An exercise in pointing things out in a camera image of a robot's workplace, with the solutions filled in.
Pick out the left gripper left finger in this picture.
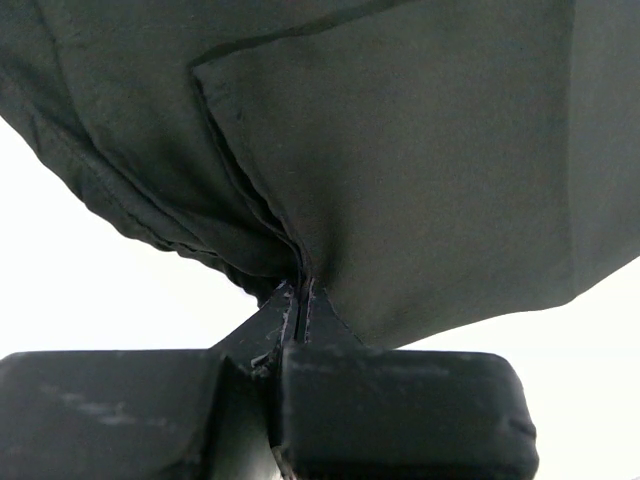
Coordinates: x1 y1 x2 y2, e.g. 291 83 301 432
1 284 296 479

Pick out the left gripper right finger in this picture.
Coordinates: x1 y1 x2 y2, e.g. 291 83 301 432
277 283 538 479

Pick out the black long sleeve shirt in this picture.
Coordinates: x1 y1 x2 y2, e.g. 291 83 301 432
1 1 639 347

